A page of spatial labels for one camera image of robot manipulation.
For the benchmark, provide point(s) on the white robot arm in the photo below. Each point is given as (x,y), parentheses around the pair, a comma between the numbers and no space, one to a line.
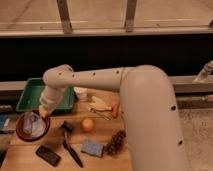
(149,107)

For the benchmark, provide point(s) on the wooden board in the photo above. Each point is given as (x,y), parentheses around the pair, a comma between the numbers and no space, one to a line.
(21,156)

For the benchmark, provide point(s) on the white cup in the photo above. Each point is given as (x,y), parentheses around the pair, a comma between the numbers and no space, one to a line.
(81,93)

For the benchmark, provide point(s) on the clear plastic bowl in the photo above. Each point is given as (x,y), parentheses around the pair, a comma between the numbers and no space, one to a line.
(33,125)

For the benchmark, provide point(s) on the pine cone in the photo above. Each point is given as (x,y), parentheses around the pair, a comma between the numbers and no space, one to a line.
(116,143)

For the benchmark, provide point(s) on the black brush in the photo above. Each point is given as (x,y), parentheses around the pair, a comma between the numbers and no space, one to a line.
(67,128)

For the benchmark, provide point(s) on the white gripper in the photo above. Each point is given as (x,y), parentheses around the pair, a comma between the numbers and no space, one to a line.
(49,100)

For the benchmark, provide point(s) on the carrot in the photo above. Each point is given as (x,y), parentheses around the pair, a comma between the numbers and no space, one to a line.
(115,110)

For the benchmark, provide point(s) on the dark red bowl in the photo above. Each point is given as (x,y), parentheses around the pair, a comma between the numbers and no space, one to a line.
(25,137)

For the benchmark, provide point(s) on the green plastic tray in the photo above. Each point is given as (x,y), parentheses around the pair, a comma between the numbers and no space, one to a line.
(29,99)

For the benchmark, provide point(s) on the black smartphone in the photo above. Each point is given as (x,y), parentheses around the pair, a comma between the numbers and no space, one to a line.
(48,155)

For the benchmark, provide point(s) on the orange fruit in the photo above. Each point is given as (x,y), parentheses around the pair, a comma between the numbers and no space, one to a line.
(87,125)

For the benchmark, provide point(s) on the metal fork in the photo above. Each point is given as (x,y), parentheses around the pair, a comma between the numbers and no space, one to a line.
(100,114)

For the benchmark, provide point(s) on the blue sponge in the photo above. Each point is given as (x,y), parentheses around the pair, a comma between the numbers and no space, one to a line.
(92,148)

